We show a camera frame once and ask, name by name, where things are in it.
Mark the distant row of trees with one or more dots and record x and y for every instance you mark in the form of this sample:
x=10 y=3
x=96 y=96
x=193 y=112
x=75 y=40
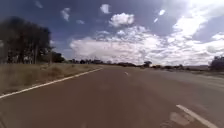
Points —
x=133 y=64

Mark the reddish-brown asphalt road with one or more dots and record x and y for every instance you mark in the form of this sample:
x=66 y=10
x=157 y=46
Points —
x=110 y=100

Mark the white road edge line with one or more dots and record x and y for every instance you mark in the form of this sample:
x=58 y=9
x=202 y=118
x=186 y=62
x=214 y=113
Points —
x=50 y=83

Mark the dry grass verge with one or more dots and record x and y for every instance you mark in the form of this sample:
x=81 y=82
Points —
x=26 y=75

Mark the group of dark trees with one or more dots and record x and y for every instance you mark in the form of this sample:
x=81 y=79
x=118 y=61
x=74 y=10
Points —
x=25 y=41

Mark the grass strip beyond road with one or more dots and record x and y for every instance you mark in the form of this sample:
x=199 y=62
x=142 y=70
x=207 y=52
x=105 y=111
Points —
x=206 y=72

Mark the white dashed centre line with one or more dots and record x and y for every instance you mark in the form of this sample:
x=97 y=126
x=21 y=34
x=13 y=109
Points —
x=196 y=116

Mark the dark tree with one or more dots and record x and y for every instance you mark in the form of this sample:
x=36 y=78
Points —
x=217 y=63

